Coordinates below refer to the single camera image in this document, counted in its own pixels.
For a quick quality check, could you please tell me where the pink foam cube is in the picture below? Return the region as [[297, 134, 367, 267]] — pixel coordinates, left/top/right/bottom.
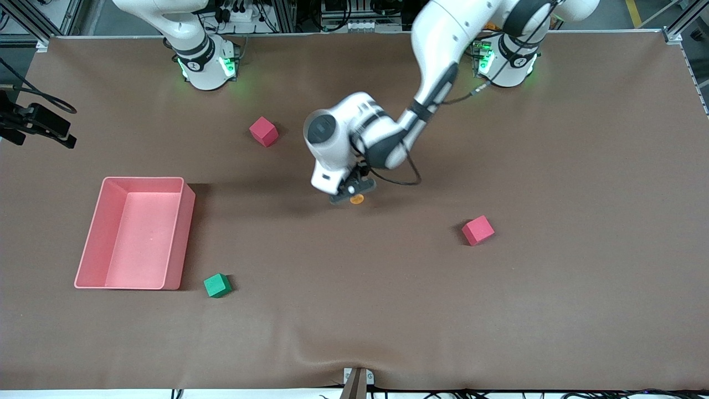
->
[[249, 116, 279, 148], [461, 215, 495, 247]]

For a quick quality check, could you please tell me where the pink plastic bin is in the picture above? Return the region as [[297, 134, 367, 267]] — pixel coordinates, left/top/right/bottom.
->
[[74, 177, 196, 290]]

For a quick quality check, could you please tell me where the brown table mat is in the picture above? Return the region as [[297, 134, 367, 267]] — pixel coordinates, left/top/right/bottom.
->
[[0, 30, 709, 391]]

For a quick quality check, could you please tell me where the white connector block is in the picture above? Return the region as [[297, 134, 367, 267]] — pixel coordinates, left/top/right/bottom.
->
[[341, 19, 402, 33]]

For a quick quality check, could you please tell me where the green foam cube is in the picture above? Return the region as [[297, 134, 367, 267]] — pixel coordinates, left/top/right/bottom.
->
[[203, 273, 232, 299]]

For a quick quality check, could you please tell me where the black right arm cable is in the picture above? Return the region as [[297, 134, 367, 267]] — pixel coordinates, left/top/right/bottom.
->
[[0, 58, 78, 114]]

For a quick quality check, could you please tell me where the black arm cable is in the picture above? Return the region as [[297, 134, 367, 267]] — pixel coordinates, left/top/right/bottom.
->
[[0, 58, 78, 114], [370, 61, 494, 186]]

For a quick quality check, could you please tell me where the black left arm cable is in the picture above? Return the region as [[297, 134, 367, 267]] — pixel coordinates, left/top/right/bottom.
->
[[370, 61, 494, 186]]

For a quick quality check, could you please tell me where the aluminium frame profile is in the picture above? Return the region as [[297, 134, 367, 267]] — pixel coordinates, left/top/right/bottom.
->
[[0, 0, 56, 52], [645, 0, 709, 45]]

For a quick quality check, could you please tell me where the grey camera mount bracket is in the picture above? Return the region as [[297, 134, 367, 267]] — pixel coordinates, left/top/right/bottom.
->
[[339, 367, 375, 399]]

